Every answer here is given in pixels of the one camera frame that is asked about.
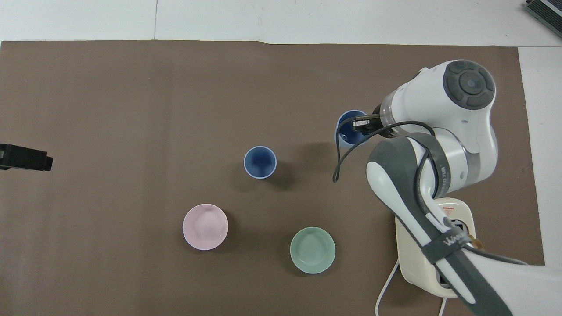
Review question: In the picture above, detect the white cable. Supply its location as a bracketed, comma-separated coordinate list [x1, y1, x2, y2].
[375, 258, 400, 316]

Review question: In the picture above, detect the pink bowl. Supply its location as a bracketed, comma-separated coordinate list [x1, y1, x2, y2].
[182, 203, 229, 251]

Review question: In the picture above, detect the black stand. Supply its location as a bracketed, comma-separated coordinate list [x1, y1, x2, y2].
[0, 143, 54, 172]

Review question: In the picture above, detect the green bowl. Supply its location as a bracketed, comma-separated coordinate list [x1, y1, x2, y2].
[290, 226, 336, 275]

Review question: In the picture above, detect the grey ribbed box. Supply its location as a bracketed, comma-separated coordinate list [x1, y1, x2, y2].
[524, 0, 562, 27]

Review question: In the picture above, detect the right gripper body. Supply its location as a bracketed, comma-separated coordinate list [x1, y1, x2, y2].
[371, 104, 388, 137]

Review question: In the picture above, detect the cream appliance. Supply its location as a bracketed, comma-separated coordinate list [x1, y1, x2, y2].
[395, 197, 477, 299]

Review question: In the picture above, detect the blue cup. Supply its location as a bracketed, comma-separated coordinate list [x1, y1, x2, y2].
[335, 110, 370, 147]
[244, 146, 278, 180]

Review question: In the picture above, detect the black cable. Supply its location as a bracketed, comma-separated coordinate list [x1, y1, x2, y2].
[332, 120, 440, 199]

